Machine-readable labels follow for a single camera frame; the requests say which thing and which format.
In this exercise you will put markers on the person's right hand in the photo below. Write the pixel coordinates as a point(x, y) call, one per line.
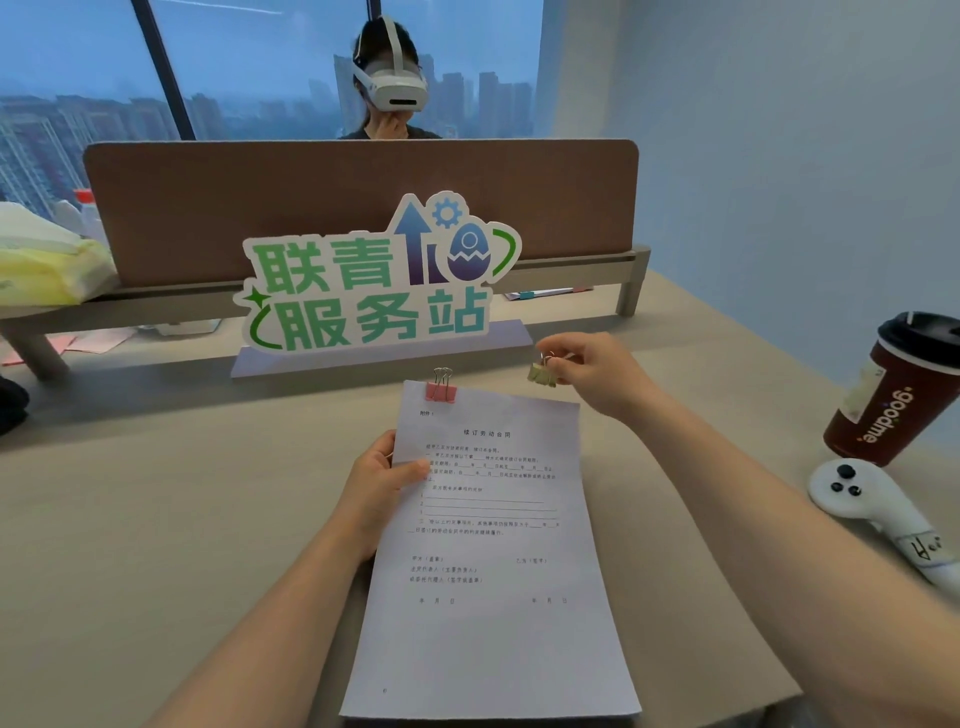
point(611, 375)

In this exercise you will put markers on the person's left hand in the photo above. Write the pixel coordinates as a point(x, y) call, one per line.
point(364, 495)

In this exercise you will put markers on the person's right thumb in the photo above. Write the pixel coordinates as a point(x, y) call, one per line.
point(576, 360)

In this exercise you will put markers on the person's left thumb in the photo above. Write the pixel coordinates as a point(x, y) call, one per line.
point(411, 474)

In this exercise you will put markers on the green binder clip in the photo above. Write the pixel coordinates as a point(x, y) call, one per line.
point(541, 375)

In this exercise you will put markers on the white printed paper document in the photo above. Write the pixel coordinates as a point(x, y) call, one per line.
point(487, 555)

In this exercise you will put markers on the person's right forearm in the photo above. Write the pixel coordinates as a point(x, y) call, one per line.
point(765, 555)

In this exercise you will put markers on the person's left forearm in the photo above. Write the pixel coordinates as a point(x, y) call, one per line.
point(277, 637)

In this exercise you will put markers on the blue and white pen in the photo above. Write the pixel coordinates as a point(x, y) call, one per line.
point(544, 293)

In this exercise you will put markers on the pink binder clip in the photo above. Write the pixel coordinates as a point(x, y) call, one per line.
point(442, 391)

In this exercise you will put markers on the green lettered desk sign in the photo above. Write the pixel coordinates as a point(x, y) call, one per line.
point(360, 300)

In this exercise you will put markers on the white flat object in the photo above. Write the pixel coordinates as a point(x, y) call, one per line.
point(187, 327)

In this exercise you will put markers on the grey desk shelf riser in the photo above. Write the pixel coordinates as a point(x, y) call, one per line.
point(150, 300)

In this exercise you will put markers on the dark red coffee cup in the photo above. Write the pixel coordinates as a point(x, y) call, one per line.
point(889, 397)

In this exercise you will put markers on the white handheld controller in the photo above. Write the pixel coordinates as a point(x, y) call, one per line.
point(870, 502)

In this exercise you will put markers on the white headset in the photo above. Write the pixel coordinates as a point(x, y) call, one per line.
point(394, 86)

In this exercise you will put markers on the brown desk divider panel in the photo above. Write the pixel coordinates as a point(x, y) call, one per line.
point(225, 202)

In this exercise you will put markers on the pink papers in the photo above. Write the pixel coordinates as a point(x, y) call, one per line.
point(67, 345)

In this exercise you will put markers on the black object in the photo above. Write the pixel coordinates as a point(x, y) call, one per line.
point(11, 405)

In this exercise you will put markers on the bottle with red cap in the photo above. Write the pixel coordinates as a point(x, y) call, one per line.
point(91, 217)

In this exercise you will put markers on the yellow tissue pack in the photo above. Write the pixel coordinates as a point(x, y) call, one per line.
point(52, 274)

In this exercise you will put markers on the white plastic bag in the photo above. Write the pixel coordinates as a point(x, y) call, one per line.
point(30, 225)

